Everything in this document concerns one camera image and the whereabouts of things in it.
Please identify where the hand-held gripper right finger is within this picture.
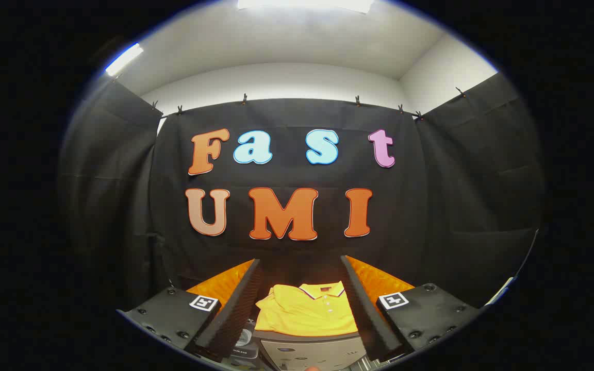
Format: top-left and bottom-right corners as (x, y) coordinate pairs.
(340, 255), (484, 362)

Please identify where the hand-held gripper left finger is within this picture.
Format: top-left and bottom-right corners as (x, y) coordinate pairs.
(117, 259), (262, 362)

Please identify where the small grey washing machine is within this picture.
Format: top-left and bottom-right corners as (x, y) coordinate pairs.
(230, 317), (259, 369)

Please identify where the yellow polo shirt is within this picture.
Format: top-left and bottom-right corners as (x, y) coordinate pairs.
(254, 281), (359, 338)

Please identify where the grey cabinet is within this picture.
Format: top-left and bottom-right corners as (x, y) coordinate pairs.
(252, 330), (371, 371)

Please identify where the black backdrop cloth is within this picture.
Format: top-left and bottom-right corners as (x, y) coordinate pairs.
(150, 98), (427, 310)

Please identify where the black side curtain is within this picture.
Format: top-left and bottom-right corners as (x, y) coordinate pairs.
(59, 77), (166, 311)
(415, 72), (544, 309)

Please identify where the narrow ceiling light panel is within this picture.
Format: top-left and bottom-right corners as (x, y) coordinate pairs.
(105, 43), (144, 77)

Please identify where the wide ceiling light panel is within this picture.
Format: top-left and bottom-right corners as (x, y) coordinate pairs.
(237, 0), (375, 14)

